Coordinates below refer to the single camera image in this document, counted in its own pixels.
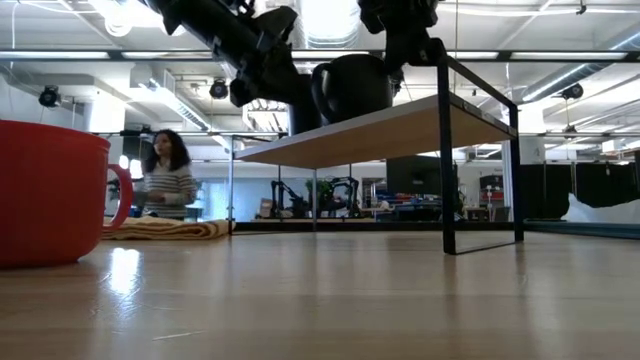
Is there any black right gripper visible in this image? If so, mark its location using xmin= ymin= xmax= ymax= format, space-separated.
xmin=357 ymin=0 xmax=446 ymax=96

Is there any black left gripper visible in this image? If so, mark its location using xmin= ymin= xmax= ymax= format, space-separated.
xmin=219 ymin=5 xmax=304 ymax=109

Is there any tall black cup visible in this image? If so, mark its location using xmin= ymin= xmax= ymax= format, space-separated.
xmin=287 ymin=74 xmax=324 ymax=136

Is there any black mug yellow inside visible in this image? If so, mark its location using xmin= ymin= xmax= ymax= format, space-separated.
xmin=310 ymin=53 xmax=397 ymax=124

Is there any red mug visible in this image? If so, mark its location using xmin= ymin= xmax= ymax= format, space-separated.
xmin=0 ymin=119 xmax=135 ymax=270

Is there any black ceiling spotlight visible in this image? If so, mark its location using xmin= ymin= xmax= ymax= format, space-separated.
xmin=208 ymin=77 xmax=230 ymax=100
xmin=560 ymin=82 xmax=585 ymax=101
xmin=37 ymin=84 xmax=62 ymax=109

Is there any black background monitor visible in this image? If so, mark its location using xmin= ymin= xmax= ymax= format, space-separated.
xmin=385 ymin=155 xmax=459 ymax=197

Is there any person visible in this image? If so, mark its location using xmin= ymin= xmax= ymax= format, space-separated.
xmin=142 ymin=128 xmax=199 ymax=222

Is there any yellow folded towel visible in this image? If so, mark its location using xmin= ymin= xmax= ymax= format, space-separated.
xmin=102 ymin=216 xmax=236 ymax=242

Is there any black background curtain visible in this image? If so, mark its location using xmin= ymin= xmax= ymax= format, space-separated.
xmin=519 ymin=162 xmax=640 ymax=221

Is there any white crumpled plastic bag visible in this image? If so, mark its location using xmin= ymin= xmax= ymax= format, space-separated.
xmin=563 ymin=193 xmax=640 ymax=225

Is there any silver ventilation duct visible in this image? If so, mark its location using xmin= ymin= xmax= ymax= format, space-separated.
xmin=295 ymin=0 xmax=364 ymax=51

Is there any wooden shelf black metal frame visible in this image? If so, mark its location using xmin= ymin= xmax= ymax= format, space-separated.
xmin=233 ymin=53 xmax=525 ymax=256

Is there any black aluminium table frame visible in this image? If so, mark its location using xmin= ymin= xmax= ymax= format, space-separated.
xmin=0 ymin=48 xmax=640 ymax=240

